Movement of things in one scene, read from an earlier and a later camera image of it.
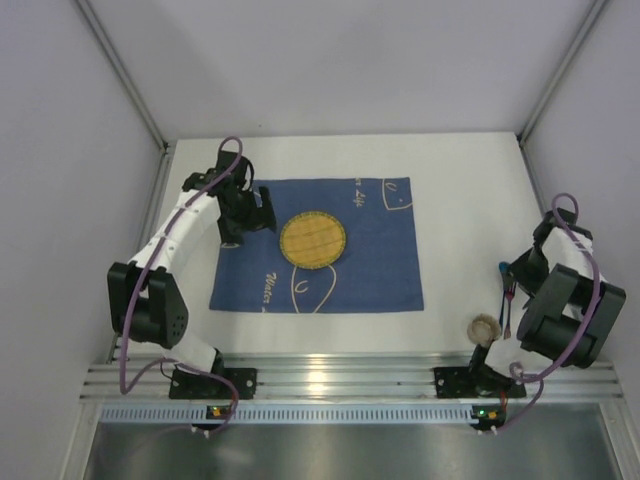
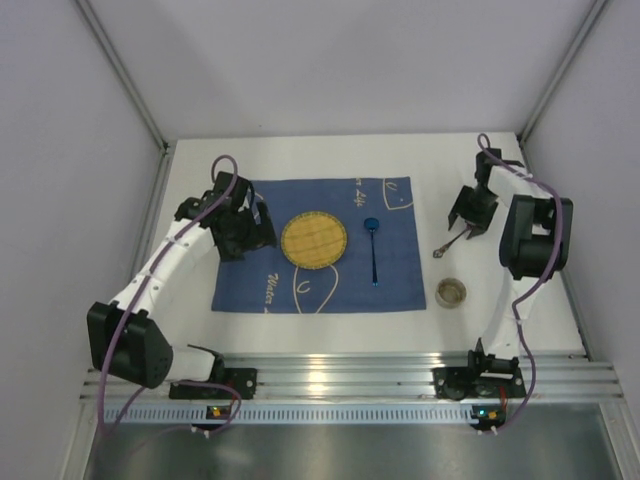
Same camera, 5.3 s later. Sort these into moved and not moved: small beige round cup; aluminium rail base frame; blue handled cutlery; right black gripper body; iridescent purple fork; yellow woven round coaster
Moved: small beige round cup; blue handled cutlery; right black gripper body; iridescent purple fork
Not moved: aluminium rail base frame; yellow woven round coaster
